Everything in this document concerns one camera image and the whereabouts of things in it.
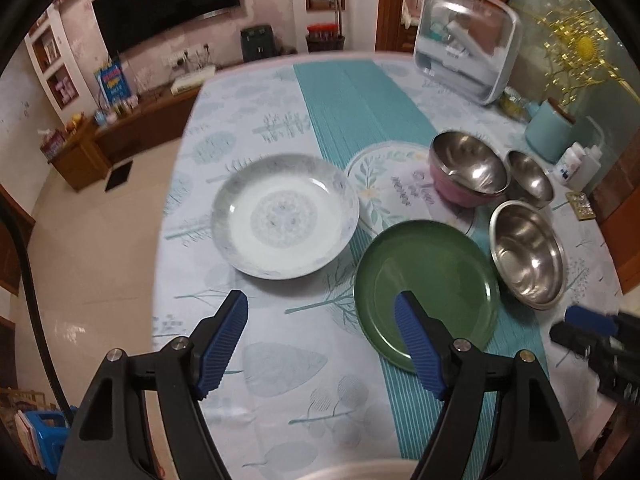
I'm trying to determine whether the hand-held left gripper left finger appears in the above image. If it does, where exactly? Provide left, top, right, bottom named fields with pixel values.
left=57, top=289, right=249, bottom=480

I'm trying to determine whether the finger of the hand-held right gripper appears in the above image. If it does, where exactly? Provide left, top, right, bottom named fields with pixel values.
left=564, top=305, right=640, bottom=342
left=549, top=325, right=617, bottom=377

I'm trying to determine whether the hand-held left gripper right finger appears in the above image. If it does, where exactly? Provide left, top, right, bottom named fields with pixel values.
left=394, top=290, right=583, bottom=480

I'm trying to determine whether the small steel bowl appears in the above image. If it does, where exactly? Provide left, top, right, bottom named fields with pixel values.
left=505, top=150, right=555, bottom=209

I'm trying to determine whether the tree-print tablecloth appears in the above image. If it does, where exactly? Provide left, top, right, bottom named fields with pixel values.
left=150, top=52, right=626, bottom=466

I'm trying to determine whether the green plate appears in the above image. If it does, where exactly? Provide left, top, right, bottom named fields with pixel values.
left=353, top=220, right=501, bottom=375

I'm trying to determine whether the wide-rim steel bowl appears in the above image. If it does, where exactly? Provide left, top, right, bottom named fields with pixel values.
left=488, top=200, right=567, bottom=311

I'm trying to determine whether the gold blister pack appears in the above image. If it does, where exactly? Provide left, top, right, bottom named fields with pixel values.
left=565, top=190, right=597, bottom=221

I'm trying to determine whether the white patterned plate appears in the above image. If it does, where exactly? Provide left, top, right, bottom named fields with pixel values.
left=210, top=154, right=361, bottom=281

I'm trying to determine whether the plain white bottle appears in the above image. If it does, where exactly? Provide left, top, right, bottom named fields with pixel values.
left=575, top=145, right=603, bottom=188

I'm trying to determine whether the white pill bottle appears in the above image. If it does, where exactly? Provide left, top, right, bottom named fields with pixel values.
left=552, top=142, right=586, bottom=182

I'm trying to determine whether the round floral placemat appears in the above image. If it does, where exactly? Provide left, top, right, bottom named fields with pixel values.
left=346, top=141, right=476, bottom=238

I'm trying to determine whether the teal canister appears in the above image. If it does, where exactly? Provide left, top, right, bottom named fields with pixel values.
left=524, top=99, right=591, bottom=163

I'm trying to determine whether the pink steel bowl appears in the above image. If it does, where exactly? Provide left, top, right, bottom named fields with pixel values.
left=428, top=131, right=511, bottom=209

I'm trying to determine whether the blue crate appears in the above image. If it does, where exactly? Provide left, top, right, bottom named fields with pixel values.
left=25, top=410, right=76, bottom=476

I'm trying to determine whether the black floor mat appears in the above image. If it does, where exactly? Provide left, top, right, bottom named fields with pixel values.
left=104, top=159, right=135, bottom=192

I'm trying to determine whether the glass jar with yellow contents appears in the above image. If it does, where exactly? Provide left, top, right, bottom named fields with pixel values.
left=500, top=87, right=531, bottom=121

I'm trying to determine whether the wooden TV cabinet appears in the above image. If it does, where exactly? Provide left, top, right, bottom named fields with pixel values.
left=50, top=77, right=206, bottom=192

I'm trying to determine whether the red snack box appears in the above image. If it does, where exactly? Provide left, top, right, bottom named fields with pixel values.
left=40, top=130, right=68, bottom=161

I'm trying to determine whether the white flat device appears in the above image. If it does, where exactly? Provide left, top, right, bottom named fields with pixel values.
left=170, top=65, right=217, bottom=95

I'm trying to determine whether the blue poster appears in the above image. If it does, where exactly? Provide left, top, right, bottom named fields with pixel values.
left=95, top=57, right=133, bottom=106

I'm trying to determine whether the white clear-lid storage box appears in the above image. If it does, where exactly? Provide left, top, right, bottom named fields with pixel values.
left=413, top=0, right=523, bottom=107

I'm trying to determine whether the black air fryer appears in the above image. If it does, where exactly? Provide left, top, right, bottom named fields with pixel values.
left=240, top=25, right=275, bottom=61

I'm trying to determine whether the red-lid container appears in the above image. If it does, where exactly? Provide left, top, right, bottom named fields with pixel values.
left=305, top=24, right=346, bottom=53

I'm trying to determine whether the black television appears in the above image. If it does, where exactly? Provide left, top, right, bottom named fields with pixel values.
left=91, top=0, right=242, bottom=55

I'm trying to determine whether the black cable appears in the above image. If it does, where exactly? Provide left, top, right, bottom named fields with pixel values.
left=0, top=200, right=76, bottom=416

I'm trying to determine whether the gold wall decoration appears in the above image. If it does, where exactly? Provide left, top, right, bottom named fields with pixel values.
left=510, top=0, right=626, bottom=106

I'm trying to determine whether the white wall shelf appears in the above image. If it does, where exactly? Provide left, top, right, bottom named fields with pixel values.
left=27, top=10, right=81, bottom=111

